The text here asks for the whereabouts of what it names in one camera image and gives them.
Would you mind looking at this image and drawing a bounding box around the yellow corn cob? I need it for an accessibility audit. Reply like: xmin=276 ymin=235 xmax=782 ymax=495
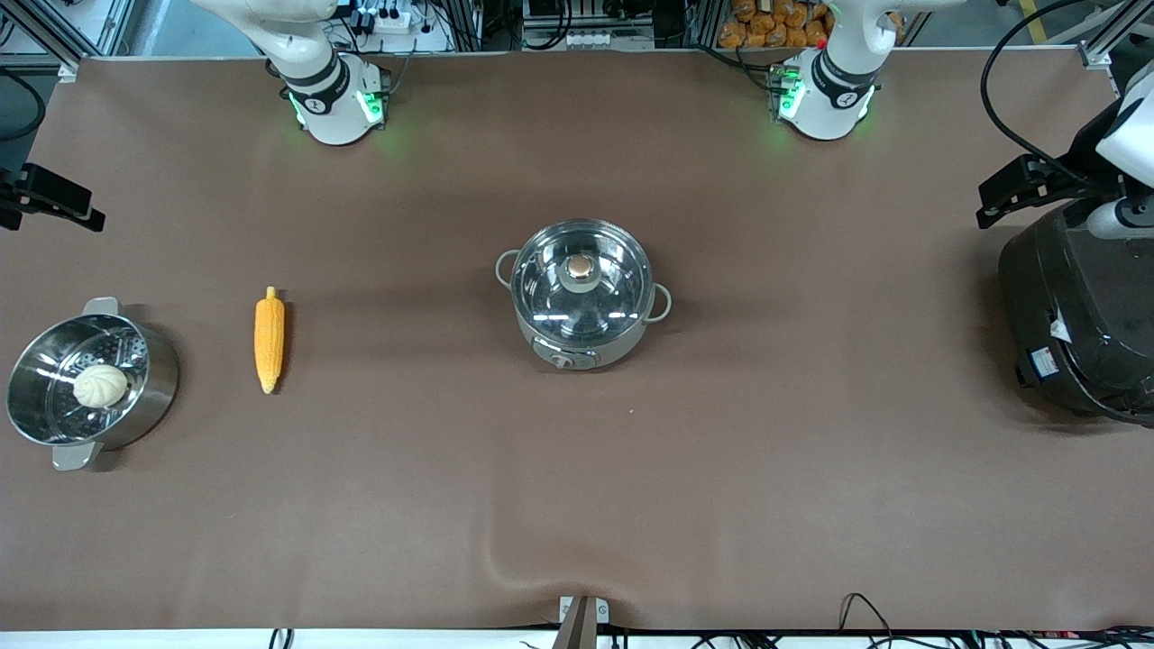
xmin=253 ymin=286 xmax=287 ymax=396

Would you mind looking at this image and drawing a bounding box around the glass lid with copper knob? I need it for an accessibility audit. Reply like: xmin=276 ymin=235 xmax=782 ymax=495
xmin=510 ymin=221 xmax=655 ymax=349

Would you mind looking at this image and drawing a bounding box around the stainless steel steamer pot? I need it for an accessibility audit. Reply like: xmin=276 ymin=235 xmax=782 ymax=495
xmin=5 ymin=297 xmax=180 ymax=472

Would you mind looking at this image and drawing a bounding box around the grey electric cooking pot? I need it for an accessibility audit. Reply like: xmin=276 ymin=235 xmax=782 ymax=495
xmin=495 ymin=219 xmax=673 ymax=372

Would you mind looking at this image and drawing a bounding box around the black rice cooker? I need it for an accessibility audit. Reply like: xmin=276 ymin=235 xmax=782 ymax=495
xmin=997 ymin=194 xmax=1154 ymax=427

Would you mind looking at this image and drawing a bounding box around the white steamed bun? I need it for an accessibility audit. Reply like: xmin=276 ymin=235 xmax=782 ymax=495
xmin=72 ymin=363 xmax=130 ymax=409

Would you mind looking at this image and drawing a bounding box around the pile of orange snacks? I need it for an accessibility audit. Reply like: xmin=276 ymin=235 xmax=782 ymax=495
xmin=718 ymin=0 xmax=835 ymax=50

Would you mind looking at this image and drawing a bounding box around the white power strip with plugs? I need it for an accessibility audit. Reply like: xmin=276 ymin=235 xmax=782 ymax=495
xmin=356 ymin=3 xmax=435 ymax=39

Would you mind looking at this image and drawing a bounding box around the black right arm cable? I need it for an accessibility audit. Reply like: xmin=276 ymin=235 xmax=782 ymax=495
xmin=0 ymin=69 xmax=47 ymax=143

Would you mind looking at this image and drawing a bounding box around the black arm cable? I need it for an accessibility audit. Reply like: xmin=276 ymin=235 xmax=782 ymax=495
xmin=0 ymin=69 xmax=47 ymax=143
xmin=980 ymin=0 xmax=1123 ymax=192

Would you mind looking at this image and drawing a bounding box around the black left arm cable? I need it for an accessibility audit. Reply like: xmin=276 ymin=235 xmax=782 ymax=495
xmin=980 ymin=0 xmax=1123 ymax=192

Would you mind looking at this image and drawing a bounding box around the aluminium frame post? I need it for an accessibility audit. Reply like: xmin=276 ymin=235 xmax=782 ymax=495
xmin=1076 ymin=0 xmax=1154 ymax=71
xmin=0 ymin=0 xmax=84 ymax=84

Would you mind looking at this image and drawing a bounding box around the looped black cable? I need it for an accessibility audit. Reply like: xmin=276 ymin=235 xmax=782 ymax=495
xmin=838 ymin=592 xmax=895 ymax=643

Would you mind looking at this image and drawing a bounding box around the bundle of black cables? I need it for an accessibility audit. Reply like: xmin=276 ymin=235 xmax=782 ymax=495
xmin=622 ymin=625 xmax=1154 ymax=649

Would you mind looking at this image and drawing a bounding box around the grey metal camera mount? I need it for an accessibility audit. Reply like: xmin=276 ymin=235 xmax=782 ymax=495
xmin=552 ymin=594 xmax=611 ymax=649

